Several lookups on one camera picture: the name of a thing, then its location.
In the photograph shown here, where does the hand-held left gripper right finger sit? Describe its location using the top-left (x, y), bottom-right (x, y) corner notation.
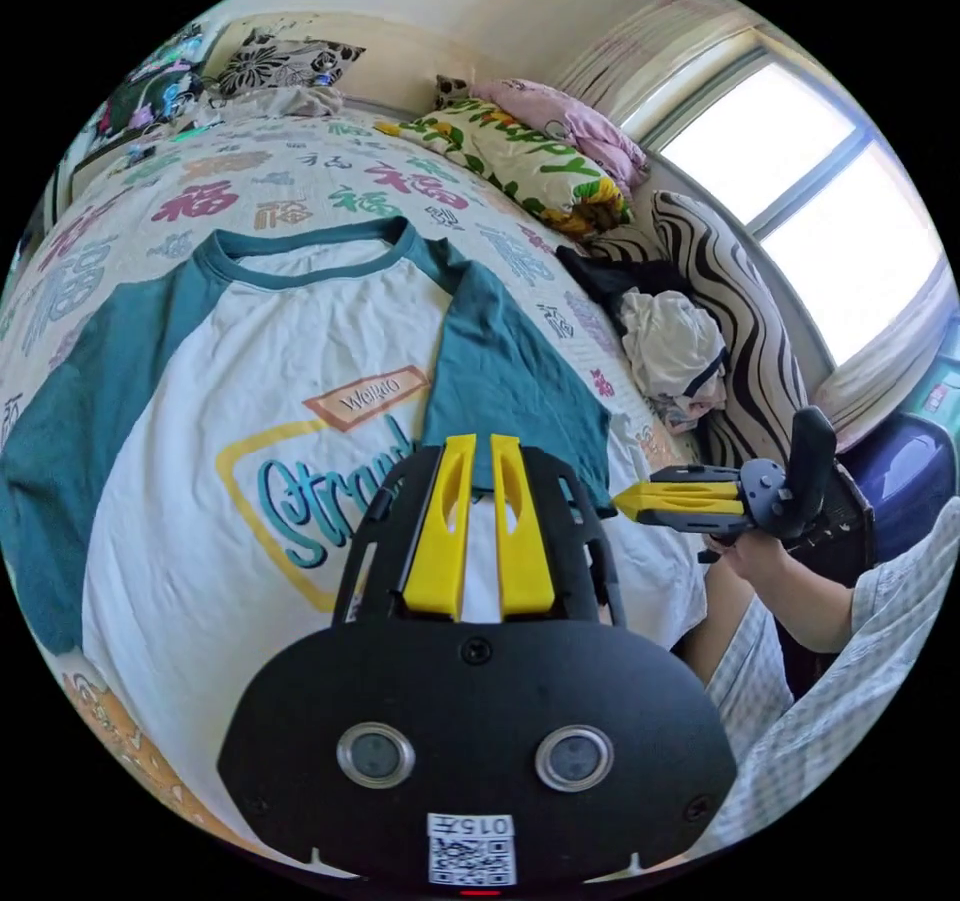
top-left (490, 434), bottom-right (558, 622)

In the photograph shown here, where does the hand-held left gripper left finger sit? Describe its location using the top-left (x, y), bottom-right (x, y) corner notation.
top-left (401, 434), bottom-right (478, 622)

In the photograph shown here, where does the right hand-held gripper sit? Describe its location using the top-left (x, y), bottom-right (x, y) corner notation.
top-left (611, 458), bottom-right (808, 566)

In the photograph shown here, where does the person's right forearm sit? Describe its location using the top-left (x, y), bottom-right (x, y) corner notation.
top-left (755, 557), bottom-right (861, 655)

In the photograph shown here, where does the white t-shirt with teal sleeves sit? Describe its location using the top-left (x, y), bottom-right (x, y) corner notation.
top-left (0, 215), bottom-right (709, 812)

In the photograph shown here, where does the person's right hand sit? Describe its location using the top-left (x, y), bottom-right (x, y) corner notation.
top-left (707, 531), bottom-right (801, 596)

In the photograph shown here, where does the pile of clothes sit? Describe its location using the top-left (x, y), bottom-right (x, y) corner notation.
top-left (556, 243), bottom-right (732, 436)

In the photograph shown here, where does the zebra striped cushion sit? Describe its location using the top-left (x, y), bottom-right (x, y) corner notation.
top-left (583, 191), bottom-right (813, 470)

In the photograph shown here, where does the dark blue container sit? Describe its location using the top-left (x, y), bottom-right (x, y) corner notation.
top-left (838, 411), bottom-right (960, 568)

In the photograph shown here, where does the person's body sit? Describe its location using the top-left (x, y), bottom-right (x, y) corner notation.
top-left (671, 495), bottom-right (960, 854)

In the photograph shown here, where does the window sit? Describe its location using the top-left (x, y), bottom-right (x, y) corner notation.
top-left (620, 42), bottom-right (949, 371)

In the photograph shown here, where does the yellow green floral pillow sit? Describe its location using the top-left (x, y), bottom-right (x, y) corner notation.
top-left (374, 96), bottom-right (634, 236)

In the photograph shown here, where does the pink rolled blanket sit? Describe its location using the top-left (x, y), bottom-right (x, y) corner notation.
top-left (470, 78), bottom-right (649, 194)

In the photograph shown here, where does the bed with printed quilt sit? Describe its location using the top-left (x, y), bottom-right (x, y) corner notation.
top-left (0, 11), bottom-right (709, 872)

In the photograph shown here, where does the pale striped curtain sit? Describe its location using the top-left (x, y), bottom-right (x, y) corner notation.
top-left (551, 0), bottom-right (763, 127)

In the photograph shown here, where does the grey rumpled blanket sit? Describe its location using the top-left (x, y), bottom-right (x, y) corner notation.
top-left (214, 86), bottom-right (348, 121)

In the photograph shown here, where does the black and white floral cushion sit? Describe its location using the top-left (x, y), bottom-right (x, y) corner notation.
top-left (215, 29), bottom-right (367, 100)

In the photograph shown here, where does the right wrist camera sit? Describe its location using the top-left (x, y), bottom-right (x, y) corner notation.
top-left (787, 405), bottom-right (838, 539)

